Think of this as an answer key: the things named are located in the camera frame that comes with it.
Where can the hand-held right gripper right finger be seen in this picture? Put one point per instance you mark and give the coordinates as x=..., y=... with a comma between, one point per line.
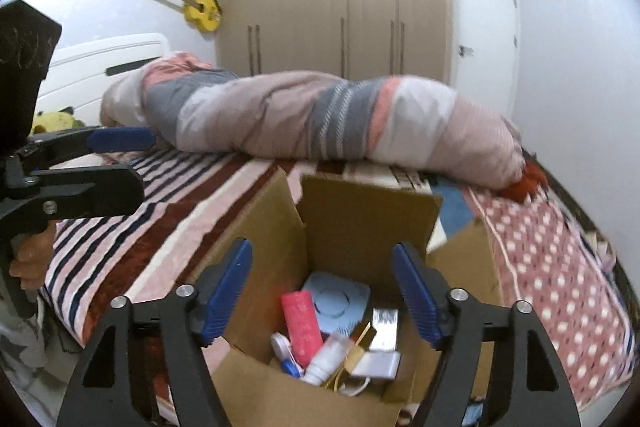
x=415, y=297

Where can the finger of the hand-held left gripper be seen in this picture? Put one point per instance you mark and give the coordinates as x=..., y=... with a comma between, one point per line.
x=95, y=192
x=122, y=139

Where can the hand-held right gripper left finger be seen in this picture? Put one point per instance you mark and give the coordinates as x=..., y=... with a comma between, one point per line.
x=227, y=297

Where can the clear pink-capped bottle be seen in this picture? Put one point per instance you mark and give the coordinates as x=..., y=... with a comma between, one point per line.
x=385, y=329

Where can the white contact lens case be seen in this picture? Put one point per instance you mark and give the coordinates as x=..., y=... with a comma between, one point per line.
x=281, y=343

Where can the blue square case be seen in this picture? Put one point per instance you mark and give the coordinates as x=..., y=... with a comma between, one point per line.
x=340, y=299

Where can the gold rectangular box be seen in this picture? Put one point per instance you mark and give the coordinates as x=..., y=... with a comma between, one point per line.
x=361, y=349

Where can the white charger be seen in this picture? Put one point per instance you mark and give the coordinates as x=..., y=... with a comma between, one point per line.
x=377, y=364

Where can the pink tube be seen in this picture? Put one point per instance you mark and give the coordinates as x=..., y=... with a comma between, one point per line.
x=302, y=324

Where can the brown cardboard box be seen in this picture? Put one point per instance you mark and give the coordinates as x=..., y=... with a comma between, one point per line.
x=350, y=227

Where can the small white bottle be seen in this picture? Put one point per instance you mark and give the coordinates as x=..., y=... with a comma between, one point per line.
x=325, y=359

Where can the person's left forearm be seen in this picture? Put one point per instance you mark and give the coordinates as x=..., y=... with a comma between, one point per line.
x=20, y=342

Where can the person's left hand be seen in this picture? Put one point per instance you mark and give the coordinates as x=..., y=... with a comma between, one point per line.
x=35, y=257

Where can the green plush toy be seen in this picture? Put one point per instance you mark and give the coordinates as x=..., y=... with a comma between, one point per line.
x=55, y=122

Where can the white bed headboard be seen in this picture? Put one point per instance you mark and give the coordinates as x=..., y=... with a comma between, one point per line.
x=100, y=54

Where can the blue white printed mat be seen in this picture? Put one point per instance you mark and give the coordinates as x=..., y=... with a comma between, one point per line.
x=452, y=207

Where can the polka-dot blanket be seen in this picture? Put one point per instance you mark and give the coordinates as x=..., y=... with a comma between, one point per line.
x=550, y=282

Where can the red plush cloth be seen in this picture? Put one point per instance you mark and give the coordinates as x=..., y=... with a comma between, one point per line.
x=525, y=182

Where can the rolled striped quilt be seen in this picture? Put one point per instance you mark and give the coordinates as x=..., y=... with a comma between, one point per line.
x=300, y=117

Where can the white door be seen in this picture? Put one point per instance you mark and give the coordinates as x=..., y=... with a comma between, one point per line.
x=485, y=17

